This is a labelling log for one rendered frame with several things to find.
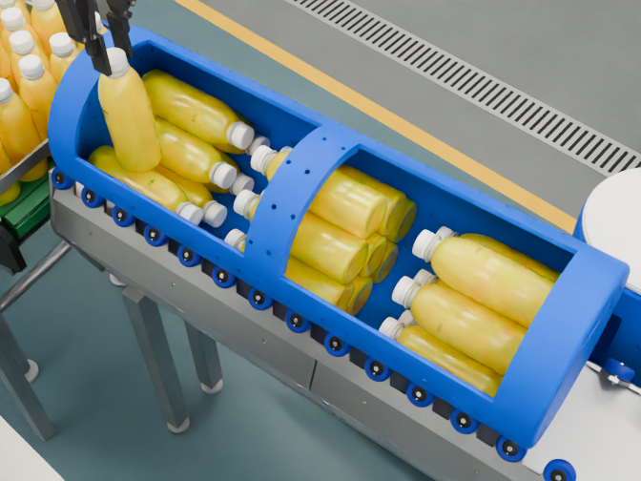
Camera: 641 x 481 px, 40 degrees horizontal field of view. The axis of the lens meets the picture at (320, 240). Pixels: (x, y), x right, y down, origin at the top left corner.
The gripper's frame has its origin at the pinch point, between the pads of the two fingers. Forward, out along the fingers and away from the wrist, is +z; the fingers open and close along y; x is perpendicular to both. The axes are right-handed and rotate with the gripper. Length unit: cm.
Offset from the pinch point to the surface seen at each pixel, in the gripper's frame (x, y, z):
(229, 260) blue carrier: -25.9, -8.3, 22.4
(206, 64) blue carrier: -5.7, 13.0, 10.0
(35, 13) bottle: 42, 17, 24
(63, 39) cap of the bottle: 28.7, 12.2, 20.4
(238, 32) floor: 97, 134, 131
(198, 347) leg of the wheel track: 10, 11, 107
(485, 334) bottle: -64, -1, 17
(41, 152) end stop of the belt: 24.6, -2.2, 34.7
